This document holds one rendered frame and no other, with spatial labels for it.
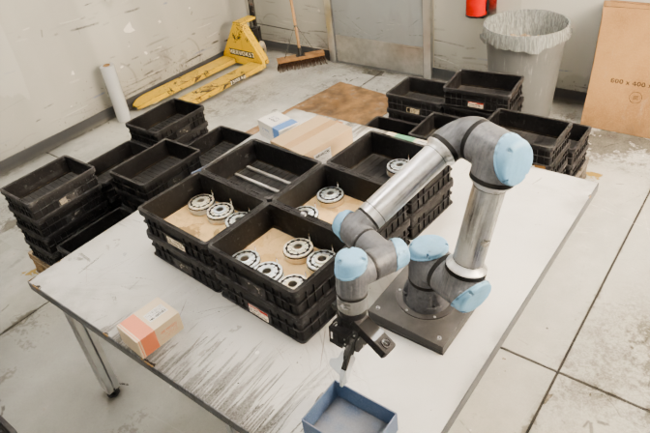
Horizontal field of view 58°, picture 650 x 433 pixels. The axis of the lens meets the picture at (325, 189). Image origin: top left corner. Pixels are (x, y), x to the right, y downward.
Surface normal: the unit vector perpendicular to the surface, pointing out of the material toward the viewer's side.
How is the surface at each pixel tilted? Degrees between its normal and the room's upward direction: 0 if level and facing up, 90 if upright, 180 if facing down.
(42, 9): 90
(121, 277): 0
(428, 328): 4
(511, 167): 86
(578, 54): 90
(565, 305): 0
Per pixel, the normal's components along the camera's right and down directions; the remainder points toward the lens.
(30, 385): -0.11, -0.83
